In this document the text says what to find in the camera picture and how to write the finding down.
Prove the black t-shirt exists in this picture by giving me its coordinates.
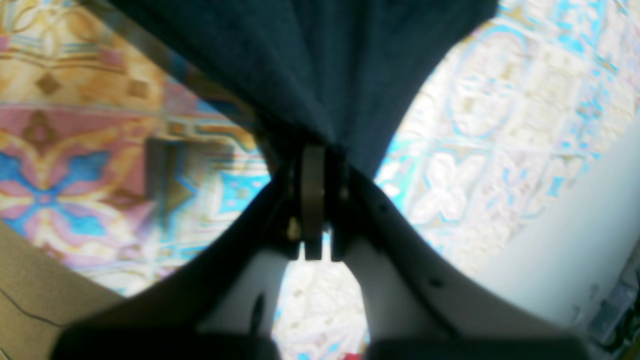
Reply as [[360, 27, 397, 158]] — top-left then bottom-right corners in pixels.
[[79, 0, 499, 179]]

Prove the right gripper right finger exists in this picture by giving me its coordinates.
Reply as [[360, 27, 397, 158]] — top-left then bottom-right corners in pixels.
[[326, 149, 589, 360]]

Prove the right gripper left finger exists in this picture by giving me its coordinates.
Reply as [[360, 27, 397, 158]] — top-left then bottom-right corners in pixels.
[[51, 145, 327, 360]]

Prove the patterned tablecloth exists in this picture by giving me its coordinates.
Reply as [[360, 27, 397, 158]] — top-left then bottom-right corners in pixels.
[[1, 0, 639, 360]]

